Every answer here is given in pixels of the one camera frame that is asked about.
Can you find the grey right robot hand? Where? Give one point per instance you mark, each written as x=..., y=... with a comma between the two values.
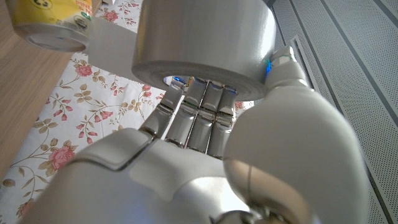
x=280, y=149

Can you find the grey duct tape roll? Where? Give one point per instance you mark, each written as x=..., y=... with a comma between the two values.
x=202, y=34

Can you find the beige bottle with yellow label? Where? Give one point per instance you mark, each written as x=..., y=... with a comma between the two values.
x=49, y=21

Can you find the floral backdrop cloth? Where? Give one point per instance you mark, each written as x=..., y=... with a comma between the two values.
x=77, y=118

